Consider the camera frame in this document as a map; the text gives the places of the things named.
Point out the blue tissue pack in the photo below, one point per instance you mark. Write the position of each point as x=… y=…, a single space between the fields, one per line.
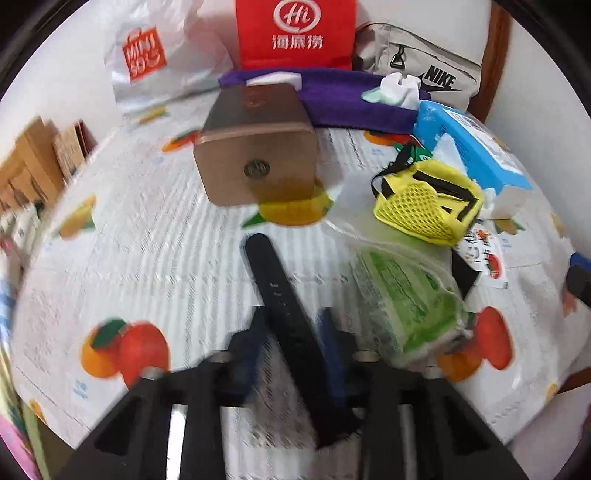
x=471 y=144

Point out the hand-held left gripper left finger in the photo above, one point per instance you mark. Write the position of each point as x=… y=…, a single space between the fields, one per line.
x=244 y=362

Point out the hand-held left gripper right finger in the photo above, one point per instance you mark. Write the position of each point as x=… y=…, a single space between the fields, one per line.
x=330 y=344

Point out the grey sling bag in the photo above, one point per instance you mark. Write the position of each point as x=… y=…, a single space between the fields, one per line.
x=415 y=55

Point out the yellow mesh bag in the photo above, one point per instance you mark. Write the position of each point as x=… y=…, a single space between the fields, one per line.
x=418 y=205

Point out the green wet wipes pack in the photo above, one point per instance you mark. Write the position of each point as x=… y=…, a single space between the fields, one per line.
x=406 y=302

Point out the white plastic shopping bag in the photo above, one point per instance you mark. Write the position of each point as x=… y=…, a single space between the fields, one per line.
x=138 y=57

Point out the white crumpled tissue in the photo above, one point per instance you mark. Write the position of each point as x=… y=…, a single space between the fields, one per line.
x=401 y=90

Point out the brown rectangular box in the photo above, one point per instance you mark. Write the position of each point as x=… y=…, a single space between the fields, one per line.
x=258 y=154

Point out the white tomato print snack packet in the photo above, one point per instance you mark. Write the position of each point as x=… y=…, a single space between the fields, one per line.
x=485 y=259

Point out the light wooden rack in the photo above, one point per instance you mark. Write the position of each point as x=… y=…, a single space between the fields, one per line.
x=27 y=157

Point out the red paper bag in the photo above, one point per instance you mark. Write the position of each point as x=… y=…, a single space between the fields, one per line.
x=295 y=44

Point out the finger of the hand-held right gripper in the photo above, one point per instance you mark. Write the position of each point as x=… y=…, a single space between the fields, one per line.
x=579 y=282

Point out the fruit print tablecloth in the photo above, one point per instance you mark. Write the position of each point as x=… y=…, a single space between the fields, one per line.
x=138 y=221

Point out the brown wooden frame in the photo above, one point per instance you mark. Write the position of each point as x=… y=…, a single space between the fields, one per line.
x=496 y=55

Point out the brown patterned box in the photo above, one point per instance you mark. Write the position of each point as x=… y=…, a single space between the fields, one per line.
x=74 y=147

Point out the small green tissue packet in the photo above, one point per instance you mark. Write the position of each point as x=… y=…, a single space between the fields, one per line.
x=371 y=95

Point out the purple fabric tray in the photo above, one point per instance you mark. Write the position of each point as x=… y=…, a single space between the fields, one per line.
x=344 y=107

